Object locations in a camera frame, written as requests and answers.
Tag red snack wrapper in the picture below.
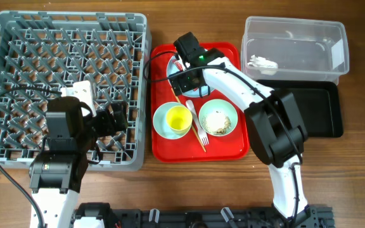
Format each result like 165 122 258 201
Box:
173 60 185 71

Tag yellow plastic cup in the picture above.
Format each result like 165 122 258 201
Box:
166 105 193 134

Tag light green bowl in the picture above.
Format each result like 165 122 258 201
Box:
198 99 238 137

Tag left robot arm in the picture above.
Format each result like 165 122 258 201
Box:
29 96 128 227

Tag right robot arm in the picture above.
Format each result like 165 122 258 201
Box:
168 47 308 222

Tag grey dishwasher rack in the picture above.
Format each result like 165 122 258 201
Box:
0 11 151 171

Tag black food waste tray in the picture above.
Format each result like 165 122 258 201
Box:
259 80 343 138

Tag large light blue plate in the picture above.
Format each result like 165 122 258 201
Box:
167 56 215 98

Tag wooden chopstick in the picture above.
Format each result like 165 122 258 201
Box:
172 90 207 153

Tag small light blue saucer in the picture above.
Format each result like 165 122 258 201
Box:
153 102 188 140

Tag red plastic tray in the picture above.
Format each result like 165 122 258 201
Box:
150 42 250 163

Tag rice and peanut leftovers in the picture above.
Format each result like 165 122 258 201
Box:
202 111 231 136

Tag white plastic fork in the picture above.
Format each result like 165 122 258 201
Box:
186 99 209 146

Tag crumpled white tissue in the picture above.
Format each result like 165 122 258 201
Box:
247 55 278 75

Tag clear plastic bin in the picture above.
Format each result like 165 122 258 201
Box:
241 16 350 84

